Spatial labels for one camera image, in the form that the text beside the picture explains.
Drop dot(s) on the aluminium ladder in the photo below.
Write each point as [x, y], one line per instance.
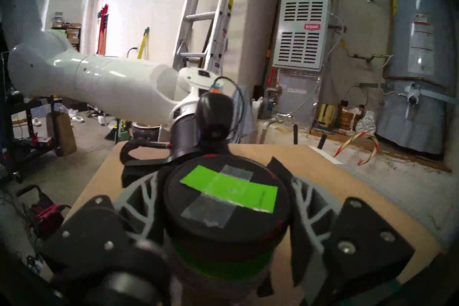
[222, 22]

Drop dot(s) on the brown paper bag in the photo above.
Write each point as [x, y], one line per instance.
[64, 133]

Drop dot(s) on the black round tub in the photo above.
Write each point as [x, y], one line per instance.
[145, 131]

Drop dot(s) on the black grip metal tool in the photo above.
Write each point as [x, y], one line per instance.
[321, 141]

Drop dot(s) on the yellow container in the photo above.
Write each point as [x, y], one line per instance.
[327, 115]

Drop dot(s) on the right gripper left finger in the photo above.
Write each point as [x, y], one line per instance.
[96, 233]

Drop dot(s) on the wooden platform ledge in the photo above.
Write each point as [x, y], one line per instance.
[394, 154]

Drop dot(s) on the grey water heater tank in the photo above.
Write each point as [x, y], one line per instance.
[419, 58]

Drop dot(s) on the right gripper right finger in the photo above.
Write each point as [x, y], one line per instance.
[355, 244]

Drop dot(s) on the striped candy cane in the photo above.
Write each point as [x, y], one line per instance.
[349, 142]

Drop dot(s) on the black lid with green tape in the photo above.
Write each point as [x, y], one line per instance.
[186, 201]

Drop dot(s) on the yellow gas line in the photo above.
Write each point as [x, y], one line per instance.
[365, 57]

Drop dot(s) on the crumpled aluminium foil lump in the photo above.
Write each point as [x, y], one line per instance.
[365, 124]

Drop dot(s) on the red and black power tool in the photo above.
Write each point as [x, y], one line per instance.
[46, 214]

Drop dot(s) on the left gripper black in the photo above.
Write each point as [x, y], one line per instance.
[211, 119]

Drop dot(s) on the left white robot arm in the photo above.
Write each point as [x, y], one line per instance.
[107, 83]

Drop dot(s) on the grey Bryant furnace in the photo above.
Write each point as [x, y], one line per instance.
[301, 40]

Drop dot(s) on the blue cloth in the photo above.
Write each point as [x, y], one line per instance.
[247, 119]

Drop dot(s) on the black utility cart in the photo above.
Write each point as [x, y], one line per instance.
[32, 104]

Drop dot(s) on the stacked cardboard boxes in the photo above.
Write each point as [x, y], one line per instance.
[70, 32]

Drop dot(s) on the red hanging flag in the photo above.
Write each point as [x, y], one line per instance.
[103, 29]

